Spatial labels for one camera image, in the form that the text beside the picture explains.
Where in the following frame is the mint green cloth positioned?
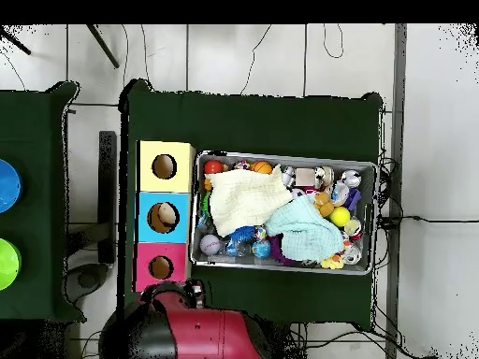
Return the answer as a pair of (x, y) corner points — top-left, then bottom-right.
(264, 194), (345, 263)

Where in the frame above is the brown plush teddy bear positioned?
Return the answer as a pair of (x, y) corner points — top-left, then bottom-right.
(313, 191), (335, 218)

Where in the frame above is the wooden box with three holes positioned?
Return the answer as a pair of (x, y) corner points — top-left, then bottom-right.
(132, 139), (196, 294)

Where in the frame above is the shallow clear mesh bin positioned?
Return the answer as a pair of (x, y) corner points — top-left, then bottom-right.
(189, 150), (378, 276)

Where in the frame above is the cream yellow cloth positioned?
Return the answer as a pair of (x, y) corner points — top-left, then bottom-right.
(204, 164), (294, 238)

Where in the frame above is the orange toy basketball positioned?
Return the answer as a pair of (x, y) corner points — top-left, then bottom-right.
(251, 160), (273, 176)

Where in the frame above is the red orange ball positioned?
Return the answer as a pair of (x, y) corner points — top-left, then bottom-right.
(204, 159), (225, 176)

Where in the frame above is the blue globe ball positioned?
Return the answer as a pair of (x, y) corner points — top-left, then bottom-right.
(251, 238), (272, 260)

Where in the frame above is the white baseball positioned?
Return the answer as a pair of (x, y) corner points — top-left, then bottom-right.
(198, 234), (222, 257)

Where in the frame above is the plain wooden block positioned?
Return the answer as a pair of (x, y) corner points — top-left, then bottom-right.
(294, 166), (316, 187)

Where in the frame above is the small yellow ball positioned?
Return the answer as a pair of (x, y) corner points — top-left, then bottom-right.
(328, 206), (352, 228)

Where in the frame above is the yellow plush duck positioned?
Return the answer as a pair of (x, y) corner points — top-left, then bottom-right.
(320, 252), (345, 270)

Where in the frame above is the black tripod leg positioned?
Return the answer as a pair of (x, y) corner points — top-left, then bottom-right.
(0, 27), (32, 56)
(86, 23), (121, 69)

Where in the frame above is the dark green side table cloth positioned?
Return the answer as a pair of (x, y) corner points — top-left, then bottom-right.
(0, 80), (87, 323)

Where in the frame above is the blue bowl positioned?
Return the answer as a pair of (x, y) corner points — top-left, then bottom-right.
(0, 158), (22, 214)

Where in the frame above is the bright green bowl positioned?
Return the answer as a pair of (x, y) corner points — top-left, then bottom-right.
(0, 237), (22, 292)

